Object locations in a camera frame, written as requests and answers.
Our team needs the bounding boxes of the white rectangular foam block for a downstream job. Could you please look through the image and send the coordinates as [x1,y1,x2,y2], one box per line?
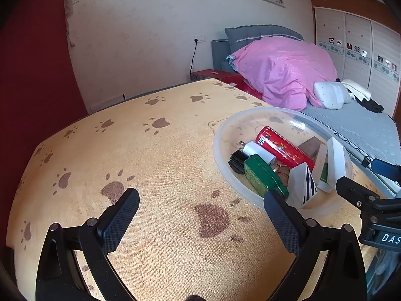
[317,137,353,193]

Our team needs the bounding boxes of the zebra striped triangular block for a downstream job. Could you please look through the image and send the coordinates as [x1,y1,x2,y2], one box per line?
[287,162,317,209]

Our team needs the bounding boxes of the dark brown wooden block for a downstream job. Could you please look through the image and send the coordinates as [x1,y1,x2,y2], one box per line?
[298,137,323,159]

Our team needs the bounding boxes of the gold ring keychain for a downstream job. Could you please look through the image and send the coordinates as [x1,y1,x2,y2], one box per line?
[273,165,290,187]

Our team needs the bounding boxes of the red cylindrical can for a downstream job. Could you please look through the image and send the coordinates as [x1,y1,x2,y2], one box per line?
[255,126,315,170]

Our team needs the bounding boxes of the green bottle-shaped tin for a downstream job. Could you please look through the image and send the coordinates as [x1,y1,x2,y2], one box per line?
[243,154,289,198]

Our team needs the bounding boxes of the white usb charger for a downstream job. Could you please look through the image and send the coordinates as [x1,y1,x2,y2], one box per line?
[240,141,276,165]

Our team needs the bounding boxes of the black ribbed plastic cap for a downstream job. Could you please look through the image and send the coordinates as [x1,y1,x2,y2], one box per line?
[228,150,248,175]

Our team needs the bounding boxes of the black phone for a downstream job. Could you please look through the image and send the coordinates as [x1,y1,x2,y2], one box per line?
[70,250,87,292]

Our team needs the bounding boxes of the grey bed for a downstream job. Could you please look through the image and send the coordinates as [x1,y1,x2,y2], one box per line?
[211,25,400,197]

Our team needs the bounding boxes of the black clothes on bed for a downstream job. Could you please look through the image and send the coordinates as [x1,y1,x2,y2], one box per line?
[356,98,384,113]

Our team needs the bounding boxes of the cream folded cloth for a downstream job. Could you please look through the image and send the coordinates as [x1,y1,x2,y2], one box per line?
[341,79,372,102]

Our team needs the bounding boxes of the yellow paw print blanket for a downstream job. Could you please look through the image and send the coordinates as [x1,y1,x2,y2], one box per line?
[5,78,380,301]

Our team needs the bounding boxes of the white pillow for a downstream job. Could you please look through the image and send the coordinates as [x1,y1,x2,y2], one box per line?
[313,82,351,110]

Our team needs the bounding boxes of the clear plastic bowl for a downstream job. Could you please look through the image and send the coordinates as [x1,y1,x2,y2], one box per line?
[209,107,353,219]

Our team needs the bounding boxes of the white wardrobe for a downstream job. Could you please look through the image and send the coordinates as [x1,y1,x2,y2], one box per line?
[314,7,400,116]

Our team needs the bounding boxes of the pink quilt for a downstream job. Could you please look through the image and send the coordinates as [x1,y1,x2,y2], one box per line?
[227,36,337,111]

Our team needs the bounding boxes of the red curtain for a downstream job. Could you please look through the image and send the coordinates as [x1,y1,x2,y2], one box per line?
[1,0,88,246]

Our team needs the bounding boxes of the black power cable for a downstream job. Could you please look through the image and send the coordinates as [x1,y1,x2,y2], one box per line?
[189,39,198,81]

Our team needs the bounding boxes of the wall power socket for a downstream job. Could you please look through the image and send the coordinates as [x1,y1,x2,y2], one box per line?
[193,35,206,44]

